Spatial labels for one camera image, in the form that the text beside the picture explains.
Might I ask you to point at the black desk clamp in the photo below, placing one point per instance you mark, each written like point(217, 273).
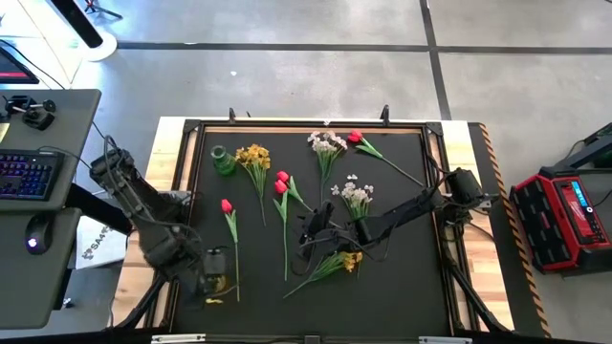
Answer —
point(38, 118)

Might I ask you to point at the black tripod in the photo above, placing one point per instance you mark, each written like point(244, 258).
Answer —
point(91, 6)

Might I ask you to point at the white round stand base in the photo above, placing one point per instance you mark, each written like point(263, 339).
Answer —
point(106, 48)

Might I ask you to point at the black screen with red stripe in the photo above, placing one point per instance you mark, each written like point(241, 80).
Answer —
point(12, 67)

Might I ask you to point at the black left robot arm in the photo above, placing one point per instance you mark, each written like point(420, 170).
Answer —
point(143, 210)

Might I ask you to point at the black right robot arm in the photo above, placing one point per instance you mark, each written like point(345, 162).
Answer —
point(406, 210)

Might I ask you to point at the yellow sticky note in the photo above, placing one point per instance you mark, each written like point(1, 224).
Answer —
point(3, 133)

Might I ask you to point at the white metal bracket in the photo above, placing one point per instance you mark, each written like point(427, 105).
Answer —
point(444, 340)
point(177, 338)

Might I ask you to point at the black table mat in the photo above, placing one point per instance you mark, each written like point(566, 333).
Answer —
point(382, 310)

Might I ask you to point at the black stand post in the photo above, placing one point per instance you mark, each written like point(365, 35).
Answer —
point(76, 21)

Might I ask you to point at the black computer mouse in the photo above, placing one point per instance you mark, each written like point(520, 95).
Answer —
point(40, 229)

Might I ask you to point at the hazard striped black edge strip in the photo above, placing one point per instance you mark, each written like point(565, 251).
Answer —
point(510, 215)

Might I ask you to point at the green glass vase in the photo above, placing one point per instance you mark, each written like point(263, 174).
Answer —
point(223, 162)

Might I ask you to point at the backlit black keyboard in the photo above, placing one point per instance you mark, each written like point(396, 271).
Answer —
point(28, 174)

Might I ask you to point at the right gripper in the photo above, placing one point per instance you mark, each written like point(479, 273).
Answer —
point(334, 236)

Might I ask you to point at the yellow artificial flower bunch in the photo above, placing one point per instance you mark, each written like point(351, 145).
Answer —
point(255, 160)
point(351, 260)

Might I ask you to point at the red and black power box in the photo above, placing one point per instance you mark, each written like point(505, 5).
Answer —
point(554, 224)

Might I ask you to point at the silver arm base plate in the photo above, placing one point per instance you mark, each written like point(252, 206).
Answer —
point(485, 203)

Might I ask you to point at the black frame clip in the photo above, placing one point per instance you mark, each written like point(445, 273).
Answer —
point(232, 116)
point(385, 114)

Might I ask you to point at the white artificial flower bunch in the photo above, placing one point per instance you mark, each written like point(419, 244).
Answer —
point(326, 145)
point(356, 196)

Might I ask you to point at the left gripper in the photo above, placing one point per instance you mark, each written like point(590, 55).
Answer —
point(215, 262)

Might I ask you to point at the grey desk top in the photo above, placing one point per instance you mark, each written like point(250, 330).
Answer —
point(28, 286)
point(72, 124)

